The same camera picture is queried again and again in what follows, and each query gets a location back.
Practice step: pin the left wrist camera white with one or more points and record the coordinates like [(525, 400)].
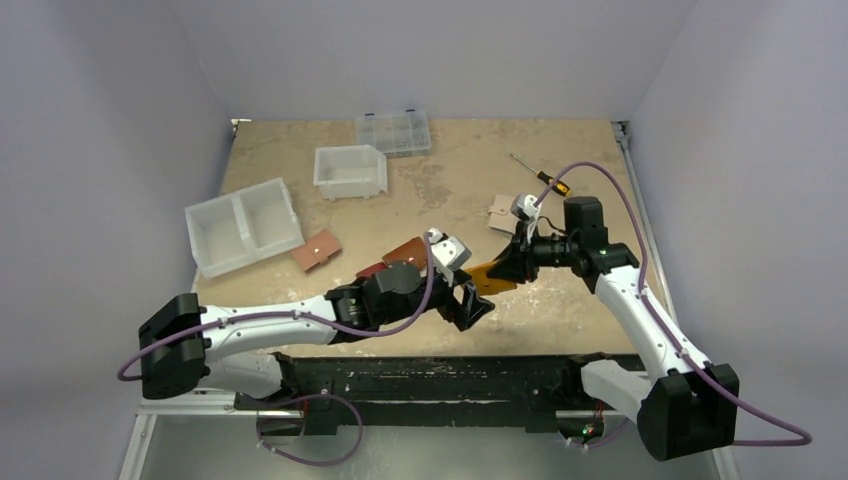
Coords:
[(449, 253)]

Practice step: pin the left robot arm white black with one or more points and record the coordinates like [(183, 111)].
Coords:
[(186, 345)]

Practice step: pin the clear compartment organizer box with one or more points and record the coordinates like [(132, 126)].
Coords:
[(399, 134)]

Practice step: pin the white small open bin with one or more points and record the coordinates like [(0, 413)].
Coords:
[(358, 171)]

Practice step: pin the brown leather card holder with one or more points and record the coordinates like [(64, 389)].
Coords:
[(412, 252)]

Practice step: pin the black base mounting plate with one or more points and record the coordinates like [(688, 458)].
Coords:
[(524, 392)]

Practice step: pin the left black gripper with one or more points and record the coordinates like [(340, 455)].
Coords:
[(452, 309)]

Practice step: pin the yellow black screwdriver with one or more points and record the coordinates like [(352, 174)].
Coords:
[(557, 186)]

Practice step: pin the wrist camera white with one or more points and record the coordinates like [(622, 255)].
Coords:
[(525, 208), (449, 253)]

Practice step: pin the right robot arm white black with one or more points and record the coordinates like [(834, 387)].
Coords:
[(678, 407)]

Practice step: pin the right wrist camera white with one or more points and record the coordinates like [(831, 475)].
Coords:
[(525, 208)]

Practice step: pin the white two-compartment bin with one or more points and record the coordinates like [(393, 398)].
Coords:
[(244, 227)]

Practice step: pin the orange card holder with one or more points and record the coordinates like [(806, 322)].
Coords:
[(489, 280)]

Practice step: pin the pink tan card holder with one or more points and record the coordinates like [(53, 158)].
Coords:
[(317, 251)]

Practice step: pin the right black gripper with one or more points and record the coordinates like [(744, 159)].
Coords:
[(525, 250)]

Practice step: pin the dark red card holder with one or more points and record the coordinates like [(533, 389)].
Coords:
[(371, 270)]

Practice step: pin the aluminium frame rail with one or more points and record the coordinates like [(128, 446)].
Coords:
[(202, 403)]

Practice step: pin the beige card holder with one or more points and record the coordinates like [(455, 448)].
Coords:
[(501, 218)]

